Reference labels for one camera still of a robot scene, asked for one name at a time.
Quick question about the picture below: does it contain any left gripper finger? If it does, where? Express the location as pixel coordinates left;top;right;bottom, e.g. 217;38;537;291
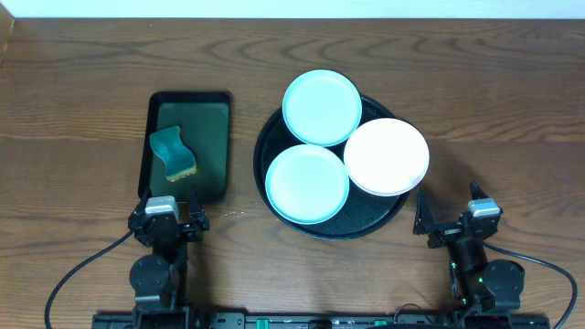
188;184;204;218
135;187;152;215

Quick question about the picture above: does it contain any green yellow sponge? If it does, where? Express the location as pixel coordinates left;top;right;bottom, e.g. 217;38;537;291
149;125;197;182

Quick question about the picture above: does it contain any mint plate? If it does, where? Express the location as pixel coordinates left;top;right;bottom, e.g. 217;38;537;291
264;144;350;225
282;69;363;147

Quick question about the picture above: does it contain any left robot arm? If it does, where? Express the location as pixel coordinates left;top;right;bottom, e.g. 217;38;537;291
128;186;209;328

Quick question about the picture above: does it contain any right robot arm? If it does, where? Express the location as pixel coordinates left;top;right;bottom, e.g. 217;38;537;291
413;182;526;328

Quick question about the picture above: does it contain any black rectangular tray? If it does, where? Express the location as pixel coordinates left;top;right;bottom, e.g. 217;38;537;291
137;91;230;204

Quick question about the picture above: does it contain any white plate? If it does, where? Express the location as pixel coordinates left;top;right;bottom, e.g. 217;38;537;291
343;118;430;196

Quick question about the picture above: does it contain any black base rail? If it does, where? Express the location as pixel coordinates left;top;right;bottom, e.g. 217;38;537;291
91;313;550;329

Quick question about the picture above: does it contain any left black cable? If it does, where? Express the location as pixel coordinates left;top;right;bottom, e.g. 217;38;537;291
44;229;136;329

